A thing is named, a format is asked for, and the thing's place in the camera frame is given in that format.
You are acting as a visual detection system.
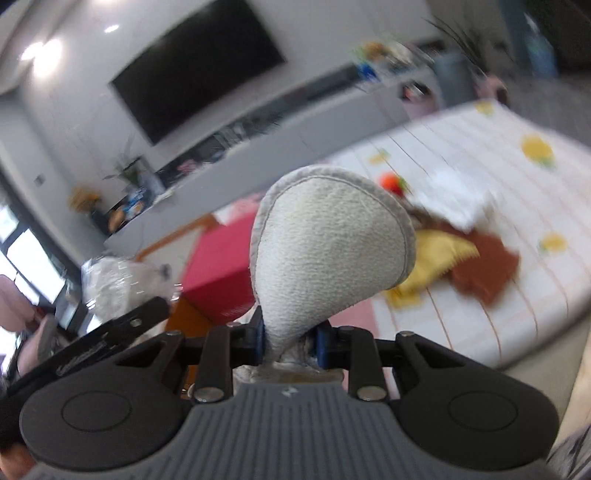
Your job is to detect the blue and white snack bag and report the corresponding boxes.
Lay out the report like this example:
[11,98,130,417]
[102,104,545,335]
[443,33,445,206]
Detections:
[121,190,151,221]

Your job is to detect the glass sliding door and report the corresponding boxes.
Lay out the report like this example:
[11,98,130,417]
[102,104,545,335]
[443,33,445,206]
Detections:
[0,185,80,334]

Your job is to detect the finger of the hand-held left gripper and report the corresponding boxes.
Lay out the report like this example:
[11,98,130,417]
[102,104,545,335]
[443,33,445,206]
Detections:
[99,298,171,344]

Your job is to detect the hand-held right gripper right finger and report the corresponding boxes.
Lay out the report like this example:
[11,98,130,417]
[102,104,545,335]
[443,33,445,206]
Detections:
[316,322,458,401]

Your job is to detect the brown plush bear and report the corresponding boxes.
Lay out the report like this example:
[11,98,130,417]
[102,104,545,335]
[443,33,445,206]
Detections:
[406,208,521,306]

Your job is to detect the crumpled clear plastic bag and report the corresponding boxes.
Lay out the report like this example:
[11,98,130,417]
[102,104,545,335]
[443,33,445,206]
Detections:
[82,257,182,320]

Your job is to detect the pink and red storage box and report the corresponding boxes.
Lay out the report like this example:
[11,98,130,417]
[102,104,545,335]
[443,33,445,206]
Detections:
[139,215,266,356]

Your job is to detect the pink bag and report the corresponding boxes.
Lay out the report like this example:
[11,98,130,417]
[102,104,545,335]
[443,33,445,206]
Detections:
[475,75,509,106]

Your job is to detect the small orange red toy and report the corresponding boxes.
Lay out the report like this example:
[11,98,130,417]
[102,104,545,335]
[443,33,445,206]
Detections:
[379,173,411,198]

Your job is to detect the colourful toy pile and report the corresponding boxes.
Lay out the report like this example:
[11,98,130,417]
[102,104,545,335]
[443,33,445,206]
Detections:
[353,41,417,83]

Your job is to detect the person's left forearm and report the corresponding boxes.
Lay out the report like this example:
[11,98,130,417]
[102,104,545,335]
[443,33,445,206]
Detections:
[0,274,58,365]

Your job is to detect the pink trash bin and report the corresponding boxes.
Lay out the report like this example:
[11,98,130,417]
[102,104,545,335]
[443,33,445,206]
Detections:
[399,80,439,121]

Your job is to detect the green leafy plant in vase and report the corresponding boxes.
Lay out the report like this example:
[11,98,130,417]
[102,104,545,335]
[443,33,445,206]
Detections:
[104,137,145,186]

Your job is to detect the potted long leaf plant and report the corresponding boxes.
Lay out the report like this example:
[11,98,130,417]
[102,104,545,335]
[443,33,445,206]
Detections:
[425,13,491,79]

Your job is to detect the yellow soft cloth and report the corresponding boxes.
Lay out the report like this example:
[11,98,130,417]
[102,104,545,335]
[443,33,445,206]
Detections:
[385,229,481,308]

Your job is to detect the blue water jug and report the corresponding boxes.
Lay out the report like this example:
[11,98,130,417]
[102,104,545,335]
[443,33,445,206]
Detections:
[524,13,560,79]

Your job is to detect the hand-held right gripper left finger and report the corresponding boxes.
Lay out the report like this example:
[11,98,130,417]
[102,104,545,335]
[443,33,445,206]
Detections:
[115,318,267,403]

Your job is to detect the black wall television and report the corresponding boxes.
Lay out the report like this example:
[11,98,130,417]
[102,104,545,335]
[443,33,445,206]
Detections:
[110,0,286,146]

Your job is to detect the white satin cloth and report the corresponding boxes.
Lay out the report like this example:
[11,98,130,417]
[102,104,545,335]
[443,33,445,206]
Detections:
[416,168,492,232]

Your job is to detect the white terry cloth slipper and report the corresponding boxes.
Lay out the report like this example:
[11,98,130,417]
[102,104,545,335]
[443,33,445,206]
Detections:
[249,165,417,370]

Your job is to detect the white stone television console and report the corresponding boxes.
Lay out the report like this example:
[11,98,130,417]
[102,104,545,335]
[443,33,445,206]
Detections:
[104,69,444,250]

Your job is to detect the vase of yellow dried flowers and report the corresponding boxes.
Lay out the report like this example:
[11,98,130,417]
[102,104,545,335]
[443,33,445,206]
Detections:
[68,185,110,237]

